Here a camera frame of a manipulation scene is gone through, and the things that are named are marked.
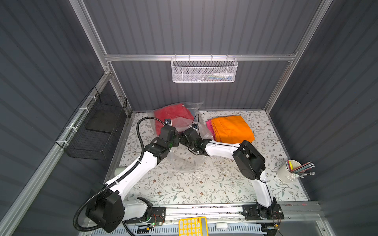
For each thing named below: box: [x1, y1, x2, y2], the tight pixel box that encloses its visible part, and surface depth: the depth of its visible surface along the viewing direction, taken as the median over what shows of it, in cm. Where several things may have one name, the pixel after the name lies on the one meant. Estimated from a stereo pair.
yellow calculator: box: [178, 216, 209, 236], surface depth 71 cm
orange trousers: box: [211, 115, 255, 144], surface depth 101 cm
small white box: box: [215, 221, 229, 230], surface depth 70 cm
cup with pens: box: [277, 159, 316, 183], surface depth 80 cm
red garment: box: [154, 103, 195, 136], surface depth 108 cm
